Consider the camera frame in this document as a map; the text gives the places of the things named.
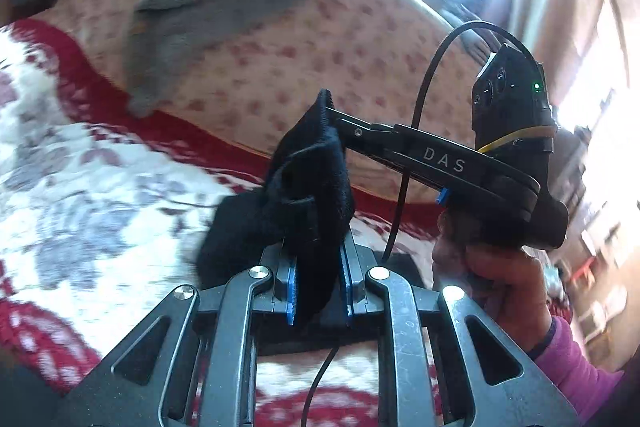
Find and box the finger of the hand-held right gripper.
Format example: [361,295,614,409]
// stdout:
[324,101,402,168]

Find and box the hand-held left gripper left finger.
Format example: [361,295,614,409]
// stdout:
[50,252,302,427]

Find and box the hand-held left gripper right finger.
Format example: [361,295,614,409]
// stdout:
[340,247,583,427]

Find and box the black sock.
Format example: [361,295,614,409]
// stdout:
[196,89,426,356]

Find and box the person's right forearm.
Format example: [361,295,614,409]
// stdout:
[529,314,627,412]

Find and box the person's right hand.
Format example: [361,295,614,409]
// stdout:
[431,207,554,353]

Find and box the floral pink pillow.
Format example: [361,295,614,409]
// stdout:
[50,0,482,204]

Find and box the white red fleece blanket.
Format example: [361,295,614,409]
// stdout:
[0,19,451,427]

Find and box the thick black gripper cable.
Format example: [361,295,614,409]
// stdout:
[303,21,532,427]

